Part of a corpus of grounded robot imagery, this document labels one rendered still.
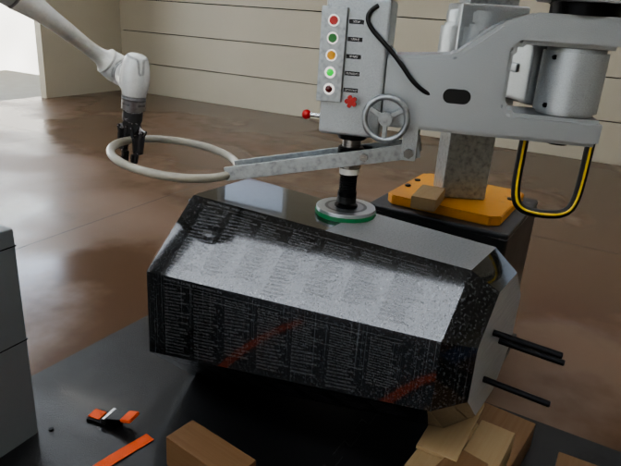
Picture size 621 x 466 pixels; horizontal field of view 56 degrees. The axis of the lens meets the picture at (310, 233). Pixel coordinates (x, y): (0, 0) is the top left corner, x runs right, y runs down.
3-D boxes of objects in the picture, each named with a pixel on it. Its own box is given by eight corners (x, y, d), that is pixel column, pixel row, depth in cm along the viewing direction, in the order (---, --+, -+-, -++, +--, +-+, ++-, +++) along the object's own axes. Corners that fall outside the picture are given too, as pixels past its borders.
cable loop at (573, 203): (576, 221, 196) (598, 126, 184) (578, 224, 192) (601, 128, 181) (505, 212, 200) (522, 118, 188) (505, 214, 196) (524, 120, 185)
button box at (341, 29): (341, 102, 188) (349, 6, 178) (340, 103, 185) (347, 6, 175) (317, 99, 189) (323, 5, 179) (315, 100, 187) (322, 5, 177)
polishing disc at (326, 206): (338, 222, 196) (339, 218, 196) (304, 203, 213) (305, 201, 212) (387, 214, 208) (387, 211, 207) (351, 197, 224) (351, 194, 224)
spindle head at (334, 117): (429, 140, 206) (447, 4, 191) (427, 153, 186) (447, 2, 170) (329, 129, 213) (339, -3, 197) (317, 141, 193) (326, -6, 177)
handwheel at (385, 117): (408, 140, 190) (414, 92, 185) (407, 146, 181) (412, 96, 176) (362, 135, 193) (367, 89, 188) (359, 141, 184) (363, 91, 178)
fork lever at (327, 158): (422, 148, 207) (420, 134, 205) (420, 160, 189) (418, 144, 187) (240, 170, 224) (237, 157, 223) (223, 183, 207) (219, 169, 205)
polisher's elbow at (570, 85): (519, 106, 191) (531, 43, 184) (572, 109, 194) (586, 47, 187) (551, 117, 173) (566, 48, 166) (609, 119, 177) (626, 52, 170)
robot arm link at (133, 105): (134, 99, 215) (133, 116, 217) (152, 98, 223) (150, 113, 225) (115, 93, 218) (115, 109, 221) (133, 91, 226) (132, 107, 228)
